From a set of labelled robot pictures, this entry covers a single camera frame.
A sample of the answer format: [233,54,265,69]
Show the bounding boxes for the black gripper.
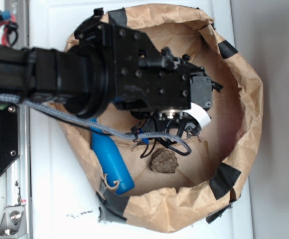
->
[74,18,222,134]

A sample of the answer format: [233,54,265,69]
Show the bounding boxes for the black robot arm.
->
[0,17,222,133]

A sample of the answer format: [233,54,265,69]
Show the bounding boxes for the brown rock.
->
[150,149,179,174]

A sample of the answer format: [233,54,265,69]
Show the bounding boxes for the blue plastic bottle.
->
[91,127,135,195]

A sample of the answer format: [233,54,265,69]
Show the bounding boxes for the brown paper bag bin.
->
[60,3,264,233]

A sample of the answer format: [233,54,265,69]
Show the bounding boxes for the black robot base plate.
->
[0,104,19,177]

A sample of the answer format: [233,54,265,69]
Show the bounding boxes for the grey braided cable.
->
[0,91,192,157]

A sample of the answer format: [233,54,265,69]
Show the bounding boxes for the aluminium rail frame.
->
[4,0,32,239]

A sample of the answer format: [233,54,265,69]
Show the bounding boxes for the red and black wires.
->
[0,9,19,47]

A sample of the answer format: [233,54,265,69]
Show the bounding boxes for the metal corner bracket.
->
[0,206,27,239]

